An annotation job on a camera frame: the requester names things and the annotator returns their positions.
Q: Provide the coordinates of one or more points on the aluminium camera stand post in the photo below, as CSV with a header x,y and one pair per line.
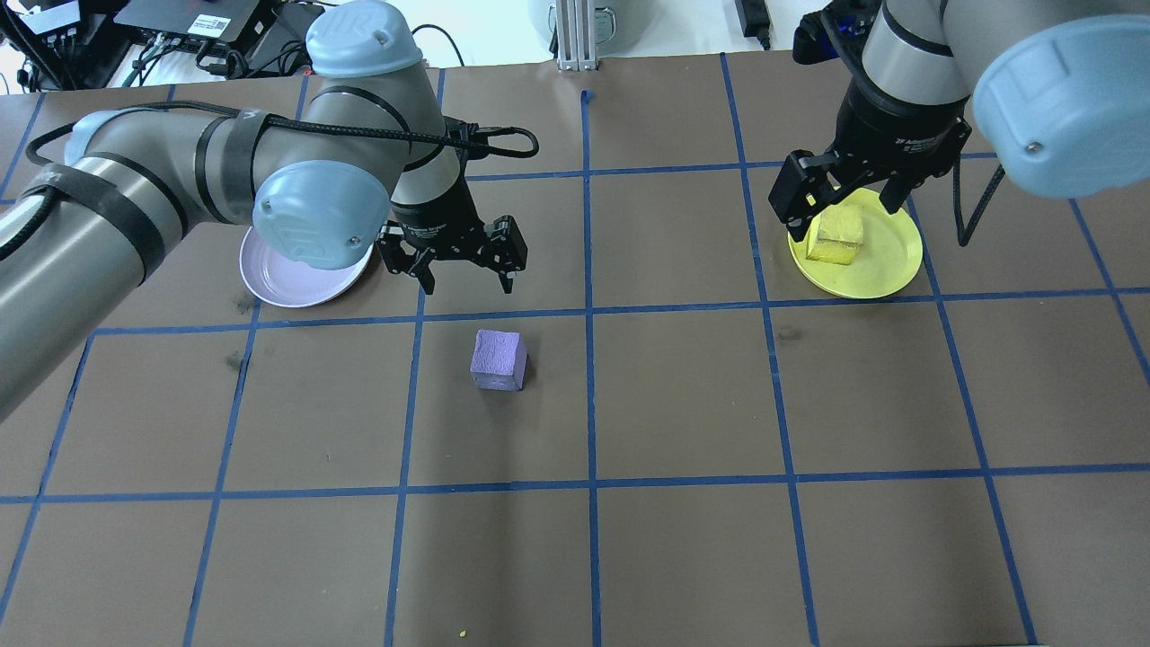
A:
x,y
578,36

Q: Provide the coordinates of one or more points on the yellow foam block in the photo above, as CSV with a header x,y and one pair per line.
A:
x,y
835,238

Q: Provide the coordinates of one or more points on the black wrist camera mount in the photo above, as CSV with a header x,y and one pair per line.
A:
x,y
827,36

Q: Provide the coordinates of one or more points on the round yellow plate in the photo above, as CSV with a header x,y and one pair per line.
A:
x,y
885,261

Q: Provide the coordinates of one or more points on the black electronics box with ports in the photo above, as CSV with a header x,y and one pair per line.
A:
x,y
54,27

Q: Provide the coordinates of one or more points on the purple foam block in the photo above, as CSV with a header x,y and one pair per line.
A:
x,y
497,358

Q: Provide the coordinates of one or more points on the round purple plate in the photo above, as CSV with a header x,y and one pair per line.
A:
x,y
296,288

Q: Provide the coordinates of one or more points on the slim black power adapter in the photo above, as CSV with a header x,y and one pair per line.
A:
x,y
750,13

